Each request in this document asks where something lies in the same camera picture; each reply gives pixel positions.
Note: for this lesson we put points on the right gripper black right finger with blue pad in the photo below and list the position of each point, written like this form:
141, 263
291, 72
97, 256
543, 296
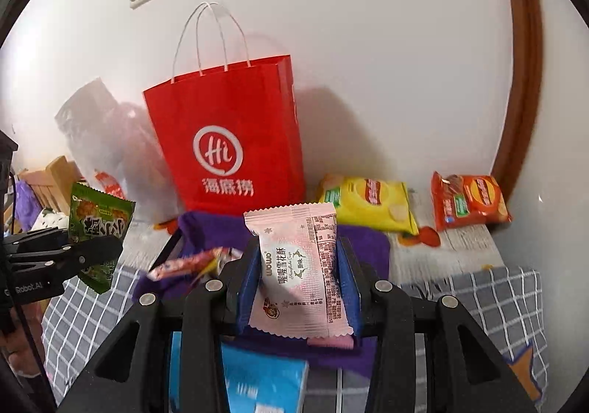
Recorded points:
464, 371

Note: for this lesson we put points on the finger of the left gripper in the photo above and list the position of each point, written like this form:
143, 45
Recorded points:
97, 250

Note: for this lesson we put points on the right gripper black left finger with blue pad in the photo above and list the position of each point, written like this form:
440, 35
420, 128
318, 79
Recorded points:
130, 371

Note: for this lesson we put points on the green snack packet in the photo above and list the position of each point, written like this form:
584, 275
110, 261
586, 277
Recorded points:
97, 214

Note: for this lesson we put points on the white red snack packet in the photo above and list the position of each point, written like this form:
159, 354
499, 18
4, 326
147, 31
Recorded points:
209, 263

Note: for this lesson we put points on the pink snack packet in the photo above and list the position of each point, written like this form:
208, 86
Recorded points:
344, 342
298, 295

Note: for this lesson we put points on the person's left hand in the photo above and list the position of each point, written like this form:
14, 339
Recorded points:
16, 347

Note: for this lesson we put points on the wooden furniture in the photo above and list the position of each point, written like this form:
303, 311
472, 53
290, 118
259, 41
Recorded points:
52, 186

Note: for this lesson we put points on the grey checked bedsheet with stars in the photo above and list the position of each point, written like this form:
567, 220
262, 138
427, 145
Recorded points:
506, 302

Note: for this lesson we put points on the purple cloth storage bin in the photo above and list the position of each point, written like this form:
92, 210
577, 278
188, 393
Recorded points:
363, 247

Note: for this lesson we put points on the white plastic Miniso bag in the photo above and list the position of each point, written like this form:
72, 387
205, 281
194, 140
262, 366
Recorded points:
117, 151

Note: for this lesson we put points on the blue tissue pack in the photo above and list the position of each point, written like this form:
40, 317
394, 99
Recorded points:
264, 373

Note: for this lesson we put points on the orange chips bag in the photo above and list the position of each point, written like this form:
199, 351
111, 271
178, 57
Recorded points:
466, 200

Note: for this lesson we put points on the red paper shopping bag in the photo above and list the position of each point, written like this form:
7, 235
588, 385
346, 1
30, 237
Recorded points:
230, 135

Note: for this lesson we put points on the yellow chips bag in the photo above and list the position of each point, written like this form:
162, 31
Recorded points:
364, 202

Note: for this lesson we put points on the brown wooden door frame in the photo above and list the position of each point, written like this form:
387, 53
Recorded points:
524, 96

